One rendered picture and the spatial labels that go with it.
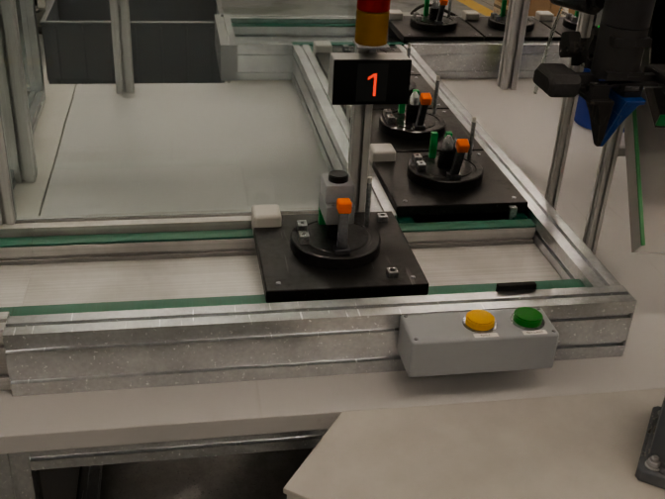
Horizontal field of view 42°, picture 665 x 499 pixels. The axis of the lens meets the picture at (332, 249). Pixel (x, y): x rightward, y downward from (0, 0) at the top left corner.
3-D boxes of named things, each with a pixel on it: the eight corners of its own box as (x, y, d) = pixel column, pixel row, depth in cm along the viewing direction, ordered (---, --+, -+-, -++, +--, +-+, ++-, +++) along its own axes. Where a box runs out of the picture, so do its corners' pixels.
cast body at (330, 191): (354, 224, 129) (357, 181, 126) (326, 226, 128) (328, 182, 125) (343, 200, 136) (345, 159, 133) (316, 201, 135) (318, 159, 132)
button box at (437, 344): (552, 368, 120) (560, 332, 117) (408, 378, 117) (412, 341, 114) (534, 340, 126) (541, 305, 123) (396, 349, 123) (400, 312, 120)
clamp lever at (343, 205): (349, 249, 127) (352, 202, 124) (336, 249, 127) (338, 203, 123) (344, 238, 130) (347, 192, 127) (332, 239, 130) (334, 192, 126)
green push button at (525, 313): (544, 333, 119) (547, 321, 118) (518, 335, 118) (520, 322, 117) (534, 317, 122) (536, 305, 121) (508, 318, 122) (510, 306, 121)
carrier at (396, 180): (526, 212, 153) (537, 147, 147) (395, 217, 149) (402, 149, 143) (483, 158, 173) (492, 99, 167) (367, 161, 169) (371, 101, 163)
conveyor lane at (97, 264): (576, 335, 135) (588, 280, 130) (19, 368, 121) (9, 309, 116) (513, 248, 160) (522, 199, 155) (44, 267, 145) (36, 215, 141)
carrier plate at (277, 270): (427, 295, 127) (429, 282, 125) (265, 303, 122) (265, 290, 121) (391, 221, 147) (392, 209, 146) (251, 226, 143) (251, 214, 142)
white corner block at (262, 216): (281, 238, 140) (282, 215, 138) (253, 239, 139) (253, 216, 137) (278, 225, 144) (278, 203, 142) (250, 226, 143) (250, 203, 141)
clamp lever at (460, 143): (460, 176, 154) (470, 146, 148) (449, 176, 153) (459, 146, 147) (456, 161, 156) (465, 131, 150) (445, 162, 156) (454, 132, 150)
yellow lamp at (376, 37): (390, 47, 129) (393, 14, 127) (357, 47, 128) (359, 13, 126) (383, 38, 134) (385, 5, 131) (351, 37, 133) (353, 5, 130)
